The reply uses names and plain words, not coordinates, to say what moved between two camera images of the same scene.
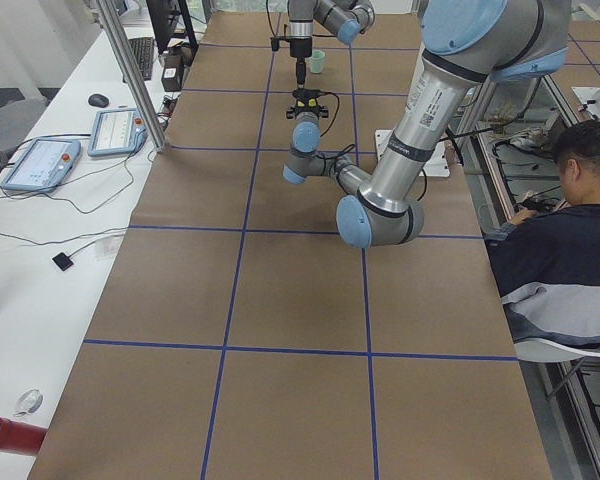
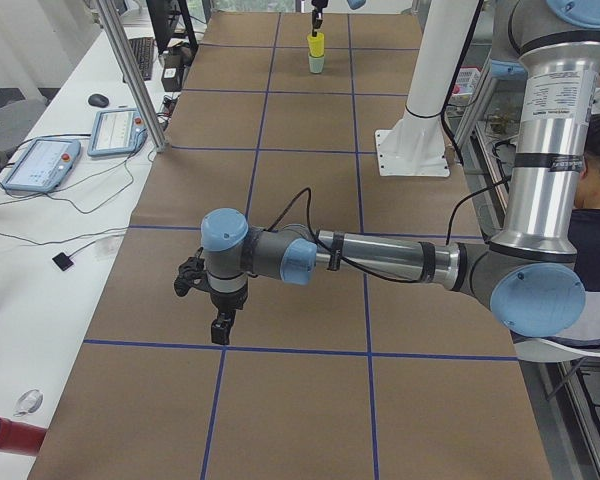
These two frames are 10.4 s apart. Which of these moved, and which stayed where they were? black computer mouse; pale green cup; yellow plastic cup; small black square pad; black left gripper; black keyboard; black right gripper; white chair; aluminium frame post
Moved: black right gripper; black left gripper; yellow plastic cup
Stayed: black keyboard; aluminium frame post; small black square pad; pale green cup; white chair; black computer mouse
